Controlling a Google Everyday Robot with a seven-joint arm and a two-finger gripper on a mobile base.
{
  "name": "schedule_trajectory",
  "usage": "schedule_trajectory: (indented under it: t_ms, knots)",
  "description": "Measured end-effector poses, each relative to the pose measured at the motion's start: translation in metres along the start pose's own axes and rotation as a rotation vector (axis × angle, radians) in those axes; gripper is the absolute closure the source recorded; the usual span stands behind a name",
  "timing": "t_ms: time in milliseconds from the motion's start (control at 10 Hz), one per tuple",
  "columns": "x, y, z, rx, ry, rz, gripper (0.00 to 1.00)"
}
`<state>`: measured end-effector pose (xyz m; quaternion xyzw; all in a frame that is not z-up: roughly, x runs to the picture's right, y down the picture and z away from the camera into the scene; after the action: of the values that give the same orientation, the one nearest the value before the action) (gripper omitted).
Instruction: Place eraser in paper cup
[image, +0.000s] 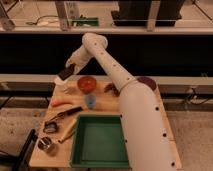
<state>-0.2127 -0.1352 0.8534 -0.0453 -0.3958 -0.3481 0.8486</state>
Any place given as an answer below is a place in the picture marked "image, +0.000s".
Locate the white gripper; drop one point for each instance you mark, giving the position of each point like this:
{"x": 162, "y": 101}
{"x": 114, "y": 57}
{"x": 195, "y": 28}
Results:
{"x": 77, "y": 61}

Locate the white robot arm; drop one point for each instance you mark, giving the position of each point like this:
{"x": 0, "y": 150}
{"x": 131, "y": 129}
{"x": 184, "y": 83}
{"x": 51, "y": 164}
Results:
{"x": 147, "y": 142}

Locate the blue paper cup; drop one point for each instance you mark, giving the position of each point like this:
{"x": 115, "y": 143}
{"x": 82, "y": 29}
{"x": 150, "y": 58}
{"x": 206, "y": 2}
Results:
{"x": 90, "y": 101}

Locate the small metal cup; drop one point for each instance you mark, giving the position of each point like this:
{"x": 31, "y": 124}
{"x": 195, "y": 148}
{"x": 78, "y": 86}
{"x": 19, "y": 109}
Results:
{"x": 45, "y": 144}

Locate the red bowl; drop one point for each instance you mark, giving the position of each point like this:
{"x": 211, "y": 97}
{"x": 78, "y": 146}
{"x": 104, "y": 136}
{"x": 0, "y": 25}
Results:
{"x": 86, "y": 84}

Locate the orange carrot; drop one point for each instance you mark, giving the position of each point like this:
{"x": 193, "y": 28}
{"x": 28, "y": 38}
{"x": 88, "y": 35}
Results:
{"x": 56, "y": 103}

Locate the dark red toy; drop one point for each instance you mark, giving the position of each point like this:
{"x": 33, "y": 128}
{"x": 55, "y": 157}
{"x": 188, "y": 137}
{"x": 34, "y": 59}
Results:
{"x": 111, "y": 87}

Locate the green box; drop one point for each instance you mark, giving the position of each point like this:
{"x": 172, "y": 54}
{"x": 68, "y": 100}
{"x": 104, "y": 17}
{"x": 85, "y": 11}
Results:
{"x": 85, "y": 22}

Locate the black metal strainer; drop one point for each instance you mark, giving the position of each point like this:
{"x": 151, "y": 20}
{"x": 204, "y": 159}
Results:
{"x": 50, "y": 127}

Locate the green plastic tray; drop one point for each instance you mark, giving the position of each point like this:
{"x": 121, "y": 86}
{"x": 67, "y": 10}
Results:
{"x": 98, "y": 142}

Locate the purple bowl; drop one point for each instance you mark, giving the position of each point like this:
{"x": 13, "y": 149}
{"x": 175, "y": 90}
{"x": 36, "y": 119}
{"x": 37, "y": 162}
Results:
{"x": 148, "y": 81}

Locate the black bin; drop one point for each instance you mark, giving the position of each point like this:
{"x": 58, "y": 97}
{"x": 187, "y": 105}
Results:
{"x": 136, "y": 12}

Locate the black chair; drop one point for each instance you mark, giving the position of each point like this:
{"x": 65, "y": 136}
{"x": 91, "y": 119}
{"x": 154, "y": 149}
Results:
{"x": 15, "y": 161}

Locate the black handled knife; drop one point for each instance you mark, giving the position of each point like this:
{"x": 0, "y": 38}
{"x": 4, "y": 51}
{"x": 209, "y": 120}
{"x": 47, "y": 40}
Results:
{"x": 65, "y": 113}

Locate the wooden handled tool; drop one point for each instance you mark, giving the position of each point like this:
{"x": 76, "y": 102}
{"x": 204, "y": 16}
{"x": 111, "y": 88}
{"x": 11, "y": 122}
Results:
{"x": 67, "y": 132}

